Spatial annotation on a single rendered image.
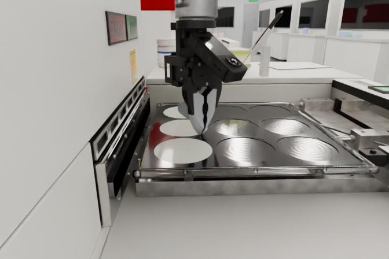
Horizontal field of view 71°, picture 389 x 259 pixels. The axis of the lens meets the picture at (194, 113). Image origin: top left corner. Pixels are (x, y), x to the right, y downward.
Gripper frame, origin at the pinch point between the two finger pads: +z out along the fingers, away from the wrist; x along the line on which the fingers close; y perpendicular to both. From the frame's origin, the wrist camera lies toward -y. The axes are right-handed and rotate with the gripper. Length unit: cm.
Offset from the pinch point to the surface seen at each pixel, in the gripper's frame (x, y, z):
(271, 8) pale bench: -917, 562, -82
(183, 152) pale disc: 7.8, -3.0, 1.3
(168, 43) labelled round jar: -22.9, 39.7, -13.4
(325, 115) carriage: -35.9, -9.2, 3.2
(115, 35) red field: 13.6, 6.1, -17.6
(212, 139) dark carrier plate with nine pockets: 0.1, -2.5, 1.3
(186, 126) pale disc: -0.7, 5.6, 1.3
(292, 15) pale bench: -774, 399, -48
